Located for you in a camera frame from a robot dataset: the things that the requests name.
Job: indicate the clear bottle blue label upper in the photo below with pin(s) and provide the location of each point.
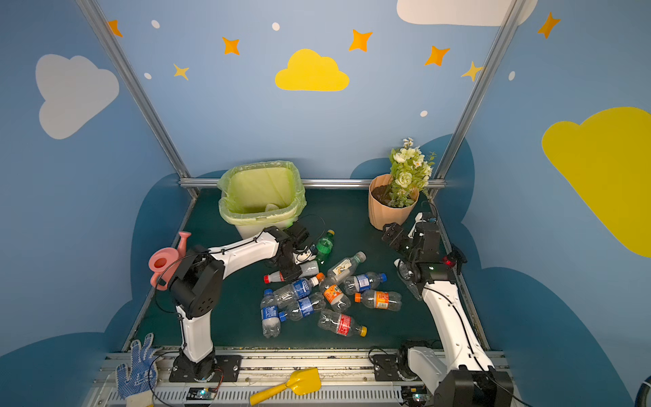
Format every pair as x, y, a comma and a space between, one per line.
295, 291

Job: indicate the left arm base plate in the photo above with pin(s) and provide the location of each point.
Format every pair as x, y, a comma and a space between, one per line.
212, 369

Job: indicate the white perforated cable duct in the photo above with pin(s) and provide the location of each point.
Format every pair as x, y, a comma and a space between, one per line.
328, 395

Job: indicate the clear bottle orange cap right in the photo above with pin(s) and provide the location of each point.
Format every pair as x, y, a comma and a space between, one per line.
379, 300

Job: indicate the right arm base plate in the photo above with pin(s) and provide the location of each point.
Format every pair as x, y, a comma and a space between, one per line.
386, 368

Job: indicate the pink plastic watering can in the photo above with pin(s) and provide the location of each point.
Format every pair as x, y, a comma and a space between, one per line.
165, 262

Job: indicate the clear bottle blue cap right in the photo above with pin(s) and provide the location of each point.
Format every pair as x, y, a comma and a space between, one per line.
363, 282

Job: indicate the clear bottle blue label lower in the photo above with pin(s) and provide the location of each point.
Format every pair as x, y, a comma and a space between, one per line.
303, 307

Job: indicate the green bin liner bag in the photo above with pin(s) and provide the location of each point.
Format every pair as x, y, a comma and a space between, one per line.
262, 193

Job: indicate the clear bottle blue label left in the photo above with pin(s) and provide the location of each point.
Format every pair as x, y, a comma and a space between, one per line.
271, 324

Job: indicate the green plastic bottle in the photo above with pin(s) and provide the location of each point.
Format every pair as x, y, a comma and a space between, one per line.
324, 247

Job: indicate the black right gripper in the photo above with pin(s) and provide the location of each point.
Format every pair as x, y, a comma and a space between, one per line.
404, 239

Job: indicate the white plastic trash bin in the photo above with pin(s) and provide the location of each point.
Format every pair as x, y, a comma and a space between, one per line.
264, 224

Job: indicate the blue white work glove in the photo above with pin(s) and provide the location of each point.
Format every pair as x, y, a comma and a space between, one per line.
135, 383

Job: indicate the clear bottle white cap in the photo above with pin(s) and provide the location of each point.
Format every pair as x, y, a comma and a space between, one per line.
346, 267

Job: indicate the aluminium rear frame rail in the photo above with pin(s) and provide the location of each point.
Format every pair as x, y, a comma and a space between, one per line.
326, 184

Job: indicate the white artificial flowers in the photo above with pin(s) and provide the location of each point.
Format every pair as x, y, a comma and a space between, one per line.
410, 172

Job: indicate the clear bottle orange label middle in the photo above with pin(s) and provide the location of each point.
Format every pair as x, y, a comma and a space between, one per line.
337, 299

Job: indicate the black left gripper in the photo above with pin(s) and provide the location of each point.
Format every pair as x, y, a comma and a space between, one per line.
298, 253

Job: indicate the yellow plastic shovel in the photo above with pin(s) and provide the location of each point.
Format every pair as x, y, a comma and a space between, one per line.
301, 382

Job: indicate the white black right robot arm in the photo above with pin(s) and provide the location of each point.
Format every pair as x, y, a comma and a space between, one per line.
465, 376

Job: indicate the clear bottle yellow cap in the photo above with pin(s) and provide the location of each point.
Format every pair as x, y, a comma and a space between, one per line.
341, 324

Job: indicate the clear bottle near right edge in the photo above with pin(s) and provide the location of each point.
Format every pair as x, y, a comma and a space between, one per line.
408, 277

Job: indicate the clear bottle blue label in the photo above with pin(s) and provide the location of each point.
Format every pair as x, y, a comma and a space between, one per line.
295, 291
271, 324
303, 307

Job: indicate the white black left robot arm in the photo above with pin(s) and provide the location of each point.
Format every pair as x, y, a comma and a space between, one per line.
196, 287

